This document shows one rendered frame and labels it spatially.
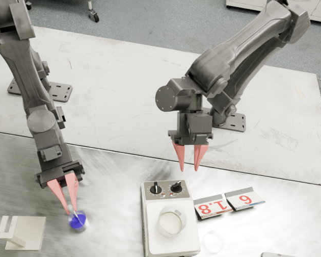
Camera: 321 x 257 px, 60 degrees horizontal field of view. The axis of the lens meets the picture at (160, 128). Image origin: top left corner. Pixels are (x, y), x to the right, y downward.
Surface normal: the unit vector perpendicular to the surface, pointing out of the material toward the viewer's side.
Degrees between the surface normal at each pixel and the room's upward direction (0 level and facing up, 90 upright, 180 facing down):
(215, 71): 23
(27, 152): 0
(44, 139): 2
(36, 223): 0
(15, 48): 73
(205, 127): 40
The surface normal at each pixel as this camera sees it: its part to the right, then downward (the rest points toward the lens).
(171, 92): -0.62, 0.11
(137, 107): 0.10, -0.52
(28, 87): 0.42, 0.61
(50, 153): 0.33, 0.08
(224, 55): -0.22, -0.29
